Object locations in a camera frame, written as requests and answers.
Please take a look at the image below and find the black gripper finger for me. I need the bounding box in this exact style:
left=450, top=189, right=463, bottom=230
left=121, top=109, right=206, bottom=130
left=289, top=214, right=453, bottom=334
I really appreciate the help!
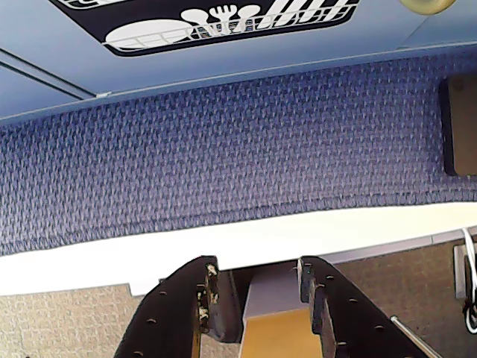
left=111, top=255, right=243, bottom=358
left=297, top=255, right=424, bottom=358

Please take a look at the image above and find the tan wooden block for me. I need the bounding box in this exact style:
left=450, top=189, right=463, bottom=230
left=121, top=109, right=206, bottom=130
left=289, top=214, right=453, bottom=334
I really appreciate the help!
left=241, top=271, right=315, bottom=358

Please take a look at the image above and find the dark brown panel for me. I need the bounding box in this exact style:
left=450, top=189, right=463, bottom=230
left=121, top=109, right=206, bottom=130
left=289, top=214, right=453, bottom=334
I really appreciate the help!
left=438, top=74, right=477, bottom=177

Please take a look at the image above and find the blue toy kitchen body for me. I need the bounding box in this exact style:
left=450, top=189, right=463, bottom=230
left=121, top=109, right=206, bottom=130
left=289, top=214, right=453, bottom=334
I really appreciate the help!
left=0, top=0, right=477, bottom=122

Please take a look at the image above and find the blue dishwasher door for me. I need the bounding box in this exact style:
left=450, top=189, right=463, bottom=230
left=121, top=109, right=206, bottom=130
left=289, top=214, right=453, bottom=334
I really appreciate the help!
left=0, top=0, right=443, bottom=101

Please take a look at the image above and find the white cable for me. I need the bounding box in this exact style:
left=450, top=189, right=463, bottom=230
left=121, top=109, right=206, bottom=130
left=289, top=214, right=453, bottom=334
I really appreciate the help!
left=461, top=227, right=477, bottom=333

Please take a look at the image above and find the gold dishwasher door handle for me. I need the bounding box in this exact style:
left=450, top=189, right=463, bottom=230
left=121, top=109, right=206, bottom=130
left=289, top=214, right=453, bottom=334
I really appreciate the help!
left=400, top=0, right=456, bottom=16

